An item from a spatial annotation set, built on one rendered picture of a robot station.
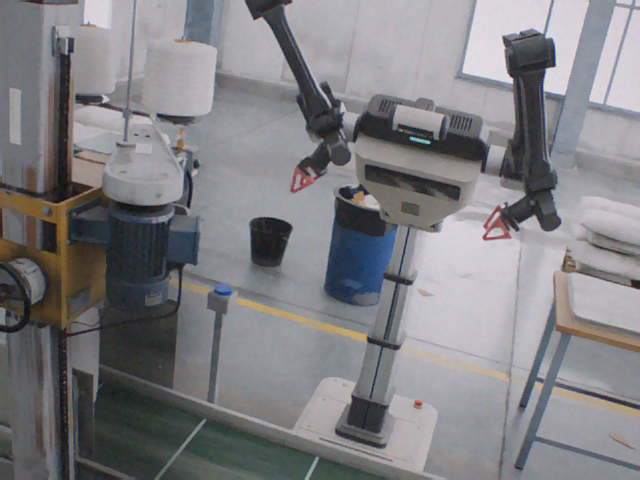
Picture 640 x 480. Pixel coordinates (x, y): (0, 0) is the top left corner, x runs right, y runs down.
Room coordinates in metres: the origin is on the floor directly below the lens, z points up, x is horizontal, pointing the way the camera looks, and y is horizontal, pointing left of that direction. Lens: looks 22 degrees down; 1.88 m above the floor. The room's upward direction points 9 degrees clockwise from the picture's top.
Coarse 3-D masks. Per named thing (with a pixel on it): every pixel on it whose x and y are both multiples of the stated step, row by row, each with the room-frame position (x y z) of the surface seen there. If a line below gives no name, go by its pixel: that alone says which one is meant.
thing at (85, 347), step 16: (0, 320) 1.78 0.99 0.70; (80, 320) 1.75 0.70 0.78; (96, 320) 1.83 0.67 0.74; (0, 336) 1.78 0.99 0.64; (80, 336) 1.75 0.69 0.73; (96, 336) 1.83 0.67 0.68; (80, 352) 1.75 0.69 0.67; (96, 352) 1.82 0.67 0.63; (80, 368) 1.75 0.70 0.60; (96, 368) 1.82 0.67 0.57; (96, 384) 1.82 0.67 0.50
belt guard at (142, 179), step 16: (144, 128) 1.75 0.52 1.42; (160, 144) 1.61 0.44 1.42; (112, 160) 1.43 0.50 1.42; (128, 160) 1.44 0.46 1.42; (144, 160) 1.46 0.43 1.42; (160, 160) 1.48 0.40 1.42; (176, 160) 1.50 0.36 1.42; (112, 176) 1.32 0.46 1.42; (128, 176) 1.33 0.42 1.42; (144, 176) 1.35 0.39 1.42; (160, 176) 1.36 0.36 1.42; (176, 176) 1.38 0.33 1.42; (112, 192) 1.32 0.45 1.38; (128, 192) 1.31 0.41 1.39; (144, 192) 1.31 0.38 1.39; (160, 192) 1.33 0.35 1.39; (176, 192) 1.37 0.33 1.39
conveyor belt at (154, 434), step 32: (96, 416) 1.80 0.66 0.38; (128, 416) 1.83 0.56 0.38; (160, 416) 1.87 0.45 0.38; (192, 416) 1.90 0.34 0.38; (96, 448) 1.64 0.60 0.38; (128, 448) 1.67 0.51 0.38; (160, 448) 1.70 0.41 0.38; (192, 448) 1.73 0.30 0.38; (224, 448) 1.76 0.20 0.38; (256, 448) 1.79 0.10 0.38; (288, 448) 1.82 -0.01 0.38
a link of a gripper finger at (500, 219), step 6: (504, 210) 1.68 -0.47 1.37; (498, 216) 1.66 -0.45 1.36; (504, 216) 1.67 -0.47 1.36; (498, 222) 1.65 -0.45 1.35; (504, 222) 1.65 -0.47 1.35; (492, 228) 1.67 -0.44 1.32; (504, 228) 1.65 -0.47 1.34; (486, 234) 1.67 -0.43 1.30; (504, 234) 1.65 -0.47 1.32; (510, 234) 1.65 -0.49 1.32; (486, 240) 1.67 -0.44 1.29
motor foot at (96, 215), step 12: (84, 204) 1.38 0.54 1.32; (96, 204) 1.43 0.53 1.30; (72, 216) 1.34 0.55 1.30; (84, 216) 1.35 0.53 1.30; (96, 216) 1.36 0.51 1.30; (72, 228) 1.34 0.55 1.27; (84, 228) 1.37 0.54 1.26; (96, 228) 1.36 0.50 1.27; (72, 240) 1.34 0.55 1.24; (84, 240) 1.35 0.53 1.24; (96, 240) 1.35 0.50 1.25
